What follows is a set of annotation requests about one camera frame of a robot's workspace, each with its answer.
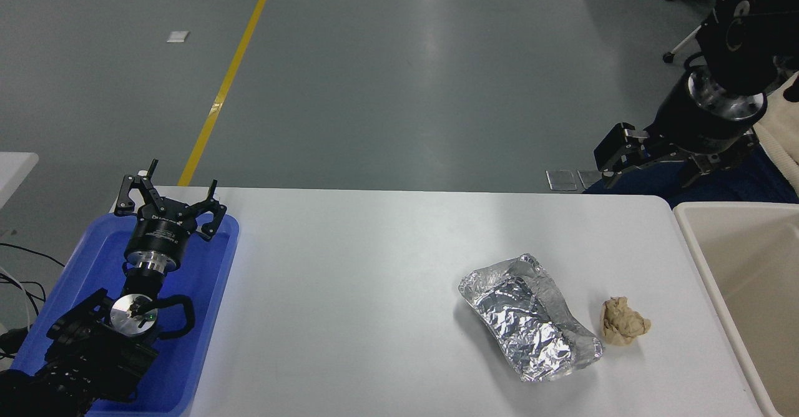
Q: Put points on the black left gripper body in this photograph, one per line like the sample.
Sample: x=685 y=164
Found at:
x=159 y=236

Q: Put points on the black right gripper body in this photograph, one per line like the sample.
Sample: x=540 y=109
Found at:
x=699 y=131

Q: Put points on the foil plate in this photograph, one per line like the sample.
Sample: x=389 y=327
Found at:
x=518 y=323

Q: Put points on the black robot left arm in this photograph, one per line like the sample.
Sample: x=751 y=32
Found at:
x=93 y=354

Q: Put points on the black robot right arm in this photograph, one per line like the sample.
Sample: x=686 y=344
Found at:
x=749 y=30

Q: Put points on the metal floor plate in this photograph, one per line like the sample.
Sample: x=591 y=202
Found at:
x=561 y=180
x=588 y=178

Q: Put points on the person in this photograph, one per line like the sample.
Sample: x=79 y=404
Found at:
x=736 y=191

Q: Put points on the blue plastic tray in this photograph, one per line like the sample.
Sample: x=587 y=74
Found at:
x=203 y=292

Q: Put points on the large pale bin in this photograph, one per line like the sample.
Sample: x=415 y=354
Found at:
x=749 y=267

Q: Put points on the small white table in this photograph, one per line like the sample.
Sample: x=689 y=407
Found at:
x=14 y=173

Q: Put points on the crumpled tan paper ball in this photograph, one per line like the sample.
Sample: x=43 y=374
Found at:
x=624 y=323

